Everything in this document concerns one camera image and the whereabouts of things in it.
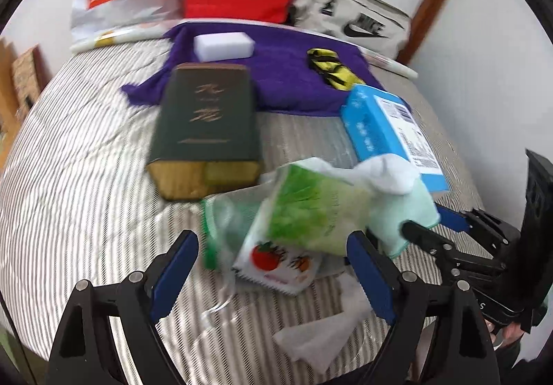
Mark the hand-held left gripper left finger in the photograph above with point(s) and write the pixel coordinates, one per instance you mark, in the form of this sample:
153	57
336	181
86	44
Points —
177	268

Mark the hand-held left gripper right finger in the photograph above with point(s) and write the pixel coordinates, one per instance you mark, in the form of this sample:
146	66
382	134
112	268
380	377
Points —
371	277

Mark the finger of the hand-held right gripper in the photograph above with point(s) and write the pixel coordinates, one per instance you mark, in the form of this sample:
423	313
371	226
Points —
432	243
449	218

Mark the mint green cloth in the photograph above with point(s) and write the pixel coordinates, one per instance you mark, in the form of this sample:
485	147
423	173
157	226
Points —
401	208

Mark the white wipe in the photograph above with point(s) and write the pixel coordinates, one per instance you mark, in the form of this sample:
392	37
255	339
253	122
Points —
311	342

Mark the white sponge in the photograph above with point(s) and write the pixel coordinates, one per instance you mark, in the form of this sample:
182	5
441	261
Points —
222	47

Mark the person's right hand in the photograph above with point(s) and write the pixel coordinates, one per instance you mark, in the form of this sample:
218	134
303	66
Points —
503	335

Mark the clear zip bag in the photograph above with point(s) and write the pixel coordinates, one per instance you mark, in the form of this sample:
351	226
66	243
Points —
224	216

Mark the tomato print sauce packet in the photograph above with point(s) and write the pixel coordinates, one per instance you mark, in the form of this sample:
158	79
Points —
263	264

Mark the green printed packet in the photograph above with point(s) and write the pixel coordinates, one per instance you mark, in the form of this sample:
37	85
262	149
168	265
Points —
311	208

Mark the blue box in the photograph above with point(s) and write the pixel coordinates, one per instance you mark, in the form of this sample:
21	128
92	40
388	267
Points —
367	121

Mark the dark green box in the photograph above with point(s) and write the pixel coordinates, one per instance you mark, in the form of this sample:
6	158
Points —
203	121

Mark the purple towel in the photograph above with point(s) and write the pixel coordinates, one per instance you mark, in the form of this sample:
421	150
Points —
281	74

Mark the wooden board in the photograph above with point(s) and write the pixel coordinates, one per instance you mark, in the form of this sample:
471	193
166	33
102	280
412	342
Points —
28	74

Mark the grey sports bag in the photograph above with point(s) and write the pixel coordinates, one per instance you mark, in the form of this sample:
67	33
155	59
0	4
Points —
311	9

